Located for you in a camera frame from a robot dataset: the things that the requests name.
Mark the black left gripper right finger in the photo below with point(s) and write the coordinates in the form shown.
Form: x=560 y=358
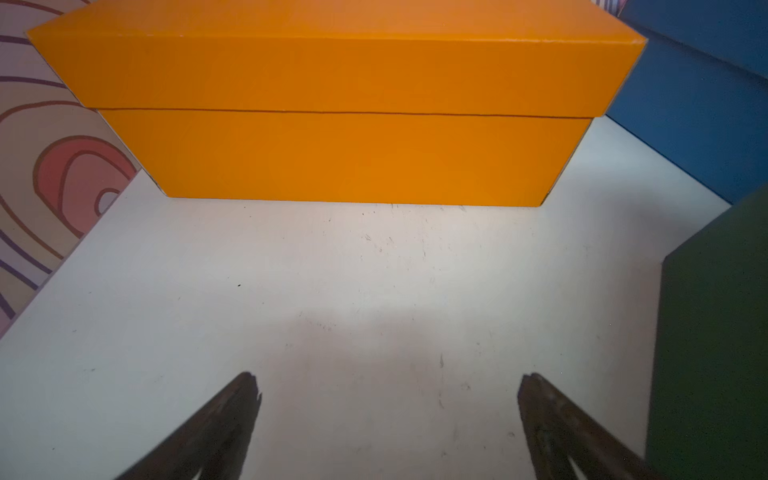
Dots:
x=563 y=439

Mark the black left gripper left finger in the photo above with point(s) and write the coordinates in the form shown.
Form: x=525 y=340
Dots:
x=213 y=443

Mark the orange shoebox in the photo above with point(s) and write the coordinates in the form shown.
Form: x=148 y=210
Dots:
x=399 y=102

